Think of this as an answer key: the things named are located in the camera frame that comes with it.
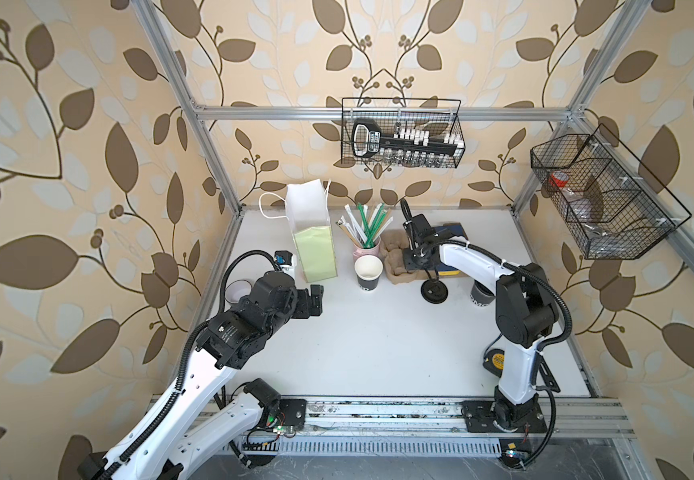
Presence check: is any black tool in basket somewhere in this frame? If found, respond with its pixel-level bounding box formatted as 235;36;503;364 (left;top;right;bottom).
348;119;465;160

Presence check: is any wire basket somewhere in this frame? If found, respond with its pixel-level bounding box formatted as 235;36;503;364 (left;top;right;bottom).
341;96;466;169
530;124;692;260

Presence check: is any yellow tape measure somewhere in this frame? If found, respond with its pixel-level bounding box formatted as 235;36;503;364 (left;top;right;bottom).
483;348;505;378

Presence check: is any red item in basket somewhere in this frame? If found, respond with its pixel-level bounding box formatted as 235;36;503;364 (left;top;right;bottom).
549;170;570;190

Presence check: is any white green paper bag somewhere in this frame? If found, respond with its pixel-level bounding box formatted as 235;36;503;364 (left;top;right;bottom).
258;179;338;283

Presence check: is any black paper coffee cup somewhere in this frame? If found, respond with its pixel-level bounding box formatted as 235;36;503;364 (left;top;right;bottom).
470;281;495;307

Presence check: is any right wire basket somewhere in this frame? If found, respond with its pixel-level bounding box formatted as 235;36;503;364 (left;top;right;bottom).
530;124;692;260

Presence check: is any back wire basket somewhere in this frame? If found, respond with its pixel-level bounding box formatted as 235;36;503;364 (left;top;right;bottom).
341;96;466;169

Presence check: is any black wrench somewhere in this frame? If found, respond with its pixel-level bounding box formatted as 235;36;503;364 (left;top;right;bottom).
536;356;561;393

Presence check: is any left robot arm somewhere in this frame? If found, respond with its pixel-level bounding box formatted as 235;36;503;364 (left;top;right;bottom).
78;249;324;479

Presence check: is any brown pulp cup carrier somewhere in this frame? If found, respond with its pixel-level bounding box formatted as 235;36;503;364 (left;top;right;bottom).
380;229;429;285

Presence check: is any remaining black paper cup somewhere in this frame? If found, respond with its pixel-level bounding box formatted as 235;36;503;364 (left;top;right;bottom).
354;255;384;291

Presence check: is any pink straw holder cup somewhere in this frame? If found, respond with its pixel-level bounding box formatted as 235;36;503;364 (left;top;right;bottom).
353;238;381;260

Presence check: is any black plastic cup lid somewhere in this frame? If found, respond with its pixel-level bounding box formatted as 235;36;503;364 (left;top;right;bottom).
421;279;449;305

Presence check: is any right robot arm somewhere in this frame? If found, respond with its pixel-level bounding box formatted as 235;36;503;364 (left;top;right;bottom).
400;199;573;428

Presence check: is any grey tape roll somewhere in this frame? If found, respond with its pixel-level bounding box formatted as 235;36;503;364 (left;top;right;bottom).
225;279;253;305

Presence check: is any white wrapped straw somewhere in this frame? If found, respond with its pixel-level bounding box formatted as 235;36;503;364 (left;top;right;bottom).
345;205;367;246

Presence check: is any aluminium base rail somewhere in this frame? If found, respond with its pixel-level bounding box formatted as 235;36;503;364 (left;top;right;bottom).
138;394;636;458

